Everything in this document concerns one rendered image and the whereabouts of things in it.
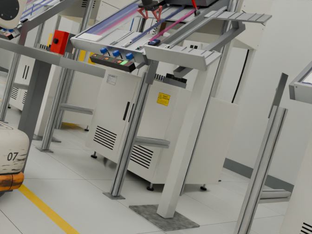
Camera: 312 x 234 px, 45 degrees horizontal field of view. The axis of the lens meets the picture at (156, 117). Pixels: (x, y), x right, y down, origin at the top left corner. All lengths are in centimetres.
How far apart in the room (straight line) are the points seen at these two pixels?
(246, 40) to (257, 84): 129
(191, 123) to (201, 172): 77
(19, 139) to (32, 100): 35
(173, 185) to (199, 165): 65
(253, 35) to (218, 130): 65
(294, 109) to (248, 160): 64
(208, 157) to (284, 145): 121
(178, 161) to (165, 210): 24
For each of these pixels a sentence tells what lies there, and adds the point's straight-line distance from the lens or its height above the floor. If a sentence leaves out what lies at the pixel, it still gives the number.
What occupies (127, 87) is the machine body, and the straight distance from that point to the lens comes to 235.
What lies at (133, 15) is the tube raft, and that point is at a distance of 240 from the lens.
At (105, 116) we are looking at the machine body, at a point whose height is 31.
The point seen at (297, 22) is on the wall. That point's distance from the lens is 371.
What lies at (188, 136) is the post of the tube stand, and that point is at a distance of 171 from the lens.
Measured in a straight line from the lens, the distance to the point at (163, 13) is 230.
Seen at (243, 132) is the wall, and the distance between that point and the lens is 370.
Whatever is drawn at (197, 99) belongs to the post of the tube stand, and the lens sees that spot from 171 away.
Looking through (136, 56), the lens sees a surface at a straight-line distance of 189.
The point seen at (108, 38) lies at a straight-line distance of 220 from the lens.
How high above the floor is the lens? 59
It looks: 5 degrees down
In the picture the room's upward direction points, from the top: 16 degrees clockwise
